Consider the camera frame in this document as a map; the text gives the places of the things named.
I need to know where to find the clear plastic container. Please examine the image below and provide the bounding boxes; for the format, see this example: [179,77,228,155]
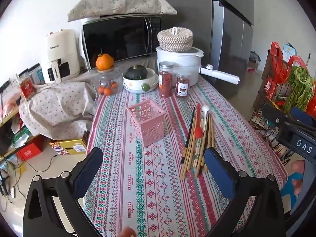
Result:
[25,63,45,85]

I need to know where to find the white electric cooking pot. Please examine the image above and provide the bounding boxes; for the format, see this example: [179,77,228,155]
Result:
[155,46,241,87]

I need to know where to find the blue white paper packet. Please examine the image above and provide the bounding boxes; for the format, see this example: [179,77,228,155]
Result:
[283,41,298,60]

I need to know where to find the grey refrigerator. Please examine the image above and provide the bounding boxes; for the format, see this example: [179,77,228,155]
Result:
[154,0,255,99]

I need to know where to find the yellow cardboard box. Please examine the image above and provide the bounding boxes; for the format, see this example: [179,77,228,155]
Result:
[49,138,88,156]

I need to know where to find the beige floral branch cloth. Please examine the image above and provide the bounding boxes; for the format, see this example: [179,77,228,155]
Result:
[67,0,178,23]

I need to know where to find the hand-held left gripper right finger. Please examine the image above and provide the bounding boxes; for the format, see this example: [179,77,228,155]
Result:
[204,147,293,237]

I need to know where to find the wooden low shelf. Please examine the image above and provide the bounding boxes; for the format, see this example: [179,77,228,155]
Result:
[0,104,50,163]

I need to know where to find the large orange with leaf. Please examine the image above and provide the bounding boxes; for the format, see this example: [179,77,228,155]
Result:
[96,48,114,71]

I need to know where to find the red label tin jar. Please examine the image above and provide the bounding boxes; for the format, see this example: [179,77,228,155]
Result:
[18,75,36,102]

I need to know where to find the red spoon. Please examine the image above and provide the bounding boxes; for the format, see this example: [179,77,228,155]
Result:
[194,103,203,139]

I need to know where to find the black floor cable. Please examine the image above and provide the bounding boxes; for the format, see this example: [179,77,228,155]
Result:
[0,153,62,203]

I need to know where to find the black wire rack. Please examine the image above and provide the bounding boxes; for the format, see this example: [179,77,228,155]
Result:
[248,49,316,166]

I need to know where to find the pink and blue plastic toy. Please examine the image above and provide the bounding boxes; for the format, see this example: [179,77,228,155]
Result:
[281,160,307,204]

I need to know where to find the white spoon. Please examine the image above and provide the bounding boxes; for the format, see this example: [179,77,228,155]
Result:
[200,105,211,131]

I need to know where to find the patterned woven tablecloth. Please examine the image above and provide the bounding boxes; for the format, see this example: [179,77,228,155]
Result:
[83,74,288,237]

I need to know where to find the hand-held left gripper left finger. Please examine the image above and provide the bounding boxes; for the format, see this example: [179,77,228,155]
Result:
[23,147,103,237]

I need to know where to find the red gift box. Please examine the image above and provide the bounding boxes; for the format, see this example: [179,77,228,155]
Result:
[16,143,43,161]

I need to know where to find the black microwave oven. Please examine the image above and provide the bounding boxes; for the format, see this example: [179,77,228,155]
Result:
[80,15,162,71]

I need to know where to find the dark green squash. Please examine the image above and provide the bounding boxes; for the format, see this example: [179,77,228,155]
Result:
[123,65,149,81]

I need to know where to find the black chopstick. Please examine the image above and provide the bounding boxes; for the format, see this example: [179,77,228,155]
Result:
[181,107,195,164]
[182,108,196,165]

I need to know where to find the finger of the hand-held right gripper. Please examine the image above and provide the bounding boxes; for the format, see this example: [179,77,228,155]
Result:
[262,103,287,129]
[290,107,316,130]

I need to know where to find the bunch of green beans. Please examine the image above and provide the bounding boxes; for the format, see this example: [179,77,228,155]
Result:
[283,65,316,114]

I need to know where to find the pile of wooden chopsticks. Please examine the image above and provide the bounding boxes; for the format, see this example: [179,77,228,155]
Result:
[180,111,216,181]

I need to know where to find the cream air fryer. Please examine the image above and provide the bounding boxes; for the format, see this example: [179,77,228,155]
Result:
[41,29,81,84]

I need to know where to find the white small-flower cloth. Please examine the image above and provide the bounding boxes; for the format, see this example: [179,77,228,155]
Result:
[18,59,158,140]

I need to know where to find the tall jar of red berries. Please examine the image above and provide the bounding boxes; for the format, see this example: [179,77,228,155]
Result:
[158,61,175,98]

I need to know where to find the red plastic bag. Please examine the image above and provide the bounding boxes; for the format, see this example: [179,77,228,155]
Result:
[265,42,309,99]

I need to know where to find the glass jar of small oranges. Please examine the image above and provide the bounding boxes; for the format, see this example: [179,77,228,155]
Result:
[90,67,120,97]

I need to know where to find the stack of white bowls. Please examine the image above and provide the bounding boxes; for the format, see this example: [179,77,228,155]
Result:
[123,67,160,94]

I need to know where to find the woven rope lidded basket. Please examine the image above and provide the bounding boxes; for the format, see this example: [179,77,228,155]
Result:
[157,27,193,53]

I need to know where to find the short jar with red label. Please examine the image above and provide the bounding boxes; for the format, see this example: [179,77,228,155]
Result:
[175,73,192,99]

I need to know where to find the person's left hand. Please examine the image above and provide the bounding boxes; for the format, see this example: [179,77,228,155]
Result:
[118,227,137,237]

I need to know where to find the pink plastic lattice basket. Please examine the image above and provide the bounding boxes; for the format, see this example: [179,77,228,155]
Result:
[126,99,167,147]

